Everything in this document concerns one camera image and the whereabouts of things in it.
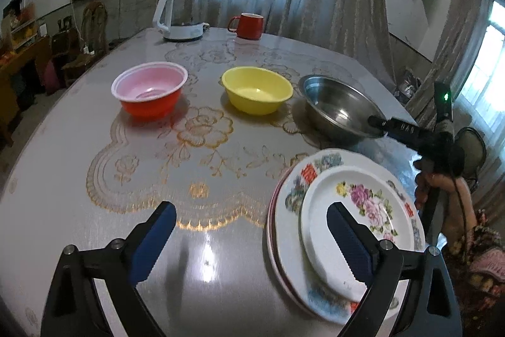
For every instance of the wooden shelf rack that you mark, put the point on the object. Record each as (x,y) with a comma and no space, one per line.
(23,25)

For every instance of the large pink-rimmed floral plate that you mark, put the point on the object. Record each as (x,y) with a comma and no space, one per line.
(270,238)

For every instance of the white electric kettle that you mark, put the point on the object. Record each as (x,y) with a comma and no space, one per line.
(177,31)

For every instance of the wooden cabinet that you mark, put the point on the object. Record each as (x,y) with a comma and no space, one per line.
(19,80)

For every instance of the narrow beige curtain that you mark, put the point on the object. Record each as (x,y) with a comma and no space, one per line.
(465,25)

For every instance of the window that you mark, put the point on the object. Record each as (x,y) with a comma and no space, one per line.
(485,76)

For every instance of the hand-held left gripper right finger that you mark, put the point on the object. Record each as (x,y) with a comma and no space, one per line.
(351,246)

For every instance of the stainless steel bowl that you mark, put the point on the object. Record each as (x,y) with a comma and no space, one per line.
(339,112)

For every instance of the dark bag by curtain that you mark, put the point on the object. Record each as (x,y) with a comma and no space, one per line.
(408,86)

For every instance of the small white pink-flower plate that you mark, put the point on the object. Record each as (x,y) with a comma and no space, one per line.
(315,234)

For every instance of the floral patterned clothing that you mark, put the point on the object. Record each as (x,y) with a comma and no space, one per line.
(481,281)

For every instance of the dark wooden chair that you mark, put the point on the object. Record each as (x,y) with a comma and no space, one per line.
(67,52)

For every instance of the red mug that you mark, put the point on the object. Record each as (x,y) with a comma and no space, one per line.
(250,27)

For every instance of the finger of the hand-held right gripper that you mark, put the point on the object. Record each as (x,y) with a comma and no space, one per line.
(378,122)

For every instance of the person's right hand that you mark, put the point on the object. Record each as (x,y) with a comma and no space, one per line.
(424,187)

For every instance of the pink bag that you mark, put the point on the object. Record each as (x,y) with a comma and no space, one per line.
(50,76)

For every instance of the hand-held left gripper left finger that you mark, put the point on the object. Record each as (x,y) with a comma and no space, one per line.
(152,242)

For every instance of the yellow plastic bowl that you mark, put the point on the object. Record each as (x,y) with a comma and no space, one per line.
(256,104)

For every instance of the red plastic bowl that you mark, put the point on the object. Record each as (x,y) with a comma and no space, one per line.
(150,106)

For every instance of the person's right forearm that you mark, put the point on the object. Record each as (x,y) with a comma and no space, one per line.
(457,210)

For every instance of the gold lace table mat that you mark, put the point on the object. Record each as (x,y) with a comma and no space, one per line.
(197,147)

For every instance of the carved wooden chair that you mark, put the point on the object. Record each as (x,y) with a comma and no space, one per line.
(94,21)

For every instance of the white plate red blue flowers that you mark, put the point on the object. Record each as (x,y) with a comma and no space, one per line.
(288,202)

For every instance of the round-backed dark chair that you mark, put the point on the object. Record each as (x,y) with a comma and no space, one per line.
(473,151)

